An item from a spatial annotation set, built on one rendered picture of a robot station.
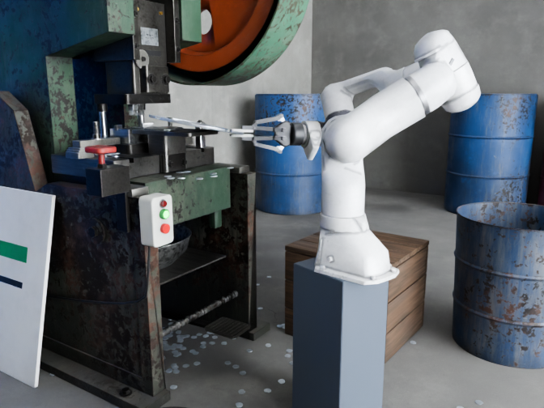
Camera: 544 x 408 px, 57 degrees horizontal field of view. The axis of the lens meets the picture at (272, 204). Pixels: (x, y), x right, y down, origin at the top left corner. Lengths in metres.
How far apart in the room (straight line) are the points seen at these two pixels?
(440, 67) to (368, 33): 3.60
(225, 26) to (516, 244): 1.25
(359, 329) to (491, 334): 0.66
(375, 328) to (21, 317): 1.11
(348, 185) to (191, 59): 0.98
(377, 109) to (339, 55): 3.76
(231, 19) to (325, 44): 3.15
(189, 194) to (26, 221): 0.53
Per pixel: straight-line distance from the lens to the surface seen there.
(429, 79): 1.28
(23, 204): 1.80
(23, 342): 1.84
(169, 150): 1.62
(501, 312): 1.86
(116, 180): 1.38
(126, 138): 1.69
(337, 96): 1.64
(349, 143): 1.17
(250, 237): 1.81
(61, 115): 1.80
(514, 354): 1.92
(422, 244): 1.95
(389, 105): 1.25
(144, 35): 1.69
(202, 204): 1.67
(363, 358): 1.41
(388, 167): 4.82
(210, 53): 1.97
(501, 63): 4.55
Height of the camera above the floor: 0.90
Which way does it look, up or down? 13 degrees down
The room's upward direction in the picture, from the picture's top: straight up
